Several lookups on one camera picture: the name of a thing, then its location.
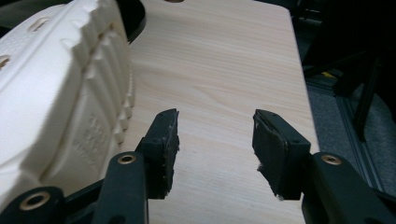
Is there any aluminium floor rail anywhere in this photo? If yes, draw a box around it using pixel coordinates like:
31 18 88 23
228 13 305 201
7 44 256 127
306 77 385 191

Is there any black metal stand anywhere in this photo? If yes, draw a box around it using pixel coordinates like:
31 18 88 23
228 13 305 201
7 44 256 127
303 50 386 143

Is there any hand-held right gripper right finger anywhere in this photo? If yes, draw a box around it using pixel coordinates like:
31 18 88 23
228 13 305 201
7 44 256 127
251 108 312 201

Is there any cream clog shoe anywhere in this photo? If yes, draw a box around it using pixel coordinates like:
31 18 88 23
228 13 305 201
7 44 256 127
0 0 136 213

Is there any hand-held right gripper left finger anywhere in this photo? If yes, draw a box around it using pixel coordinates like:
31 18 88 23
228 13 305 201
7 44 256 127
134 108 181 200

